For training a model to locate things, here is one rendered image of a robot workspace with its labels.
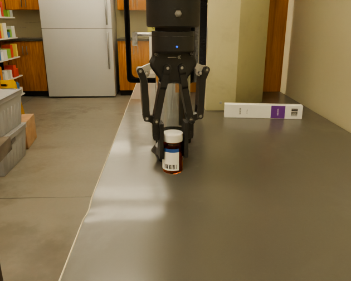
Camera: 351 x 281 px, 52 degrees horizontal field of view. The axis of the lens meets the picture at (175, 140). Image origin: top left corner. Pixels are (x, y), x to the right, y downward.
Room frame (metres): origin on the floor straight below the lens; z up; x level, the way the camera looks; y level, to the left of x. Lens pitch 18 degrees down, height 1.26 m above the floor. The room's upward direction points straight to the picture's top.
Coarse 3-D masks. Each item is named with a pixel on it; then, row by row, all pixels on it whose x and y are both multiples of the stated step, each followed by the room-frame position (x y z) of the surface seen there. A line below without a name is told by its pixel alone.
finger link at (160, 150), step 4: (160, 120) 0.66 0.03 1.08; (160, 124) 0.64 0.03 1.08; (160, 128) 0.64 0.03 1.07; (160, 132) 0.64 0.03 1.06; (160, 136) 0.64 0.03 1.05; (160, 140) 0.64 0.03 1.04; (160, 144) 0.64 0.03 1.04; (160, 148) 0.64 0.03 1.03; (160, 152) 0.64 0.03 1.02; (160, 156) 0.64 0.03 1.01
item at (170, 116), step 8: (168, 88) 0.90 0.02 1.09; (176, 88) 0.90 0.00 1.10; (168, 96) 0.90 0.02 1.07; (176, 96) 0.90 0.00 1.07; (168, 104) 0.90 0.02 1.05; (176, 104) 0.90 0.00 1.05; (168, 112) 0.90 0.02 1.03; (176, 112) 0.90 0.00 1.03; (168, 120) 0.90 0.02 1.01; (176, 120) 0.90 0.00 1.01; (168, 128) 0.90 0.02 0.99; (176, 128) 0.90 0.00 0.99
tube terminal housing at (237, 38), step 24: (216, 0) 1.30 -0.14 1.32; (240, 0) 1.31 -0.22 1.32; (264, 0) 1.42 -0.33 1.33; (216, 24) 1.30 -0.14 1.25; (240, 24) 1.31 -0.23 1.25; (264, 24) 1.43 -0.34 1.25; (216, 48) 1.30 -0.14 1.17; (240, 48) 1.32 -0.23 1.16; (264, 48) 1.44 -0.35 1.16; (216, 72) 1.30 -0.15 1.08; (240, 72) 1.32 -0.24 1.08; (216, 96) 1.30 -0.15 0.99; (240, 96) 1.33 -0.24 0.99
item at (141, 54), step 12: (132, 0) 1.63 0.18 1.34; (144, 0) 1.62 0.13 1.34; (132, 12) 1.63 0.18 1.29; (144, 12) 1.63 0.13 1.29; (132, 24) 1.63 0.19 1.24; (144, 24) 1.63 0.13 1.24; (144, 36) 1.63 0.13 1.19; (132, 48) 1.63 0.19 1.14; (144, 48) 1.63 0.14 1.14; (132, 60) 1.63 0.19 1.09; (144, 60) 1.63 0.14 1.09; (132, 72) 1.63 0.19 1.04
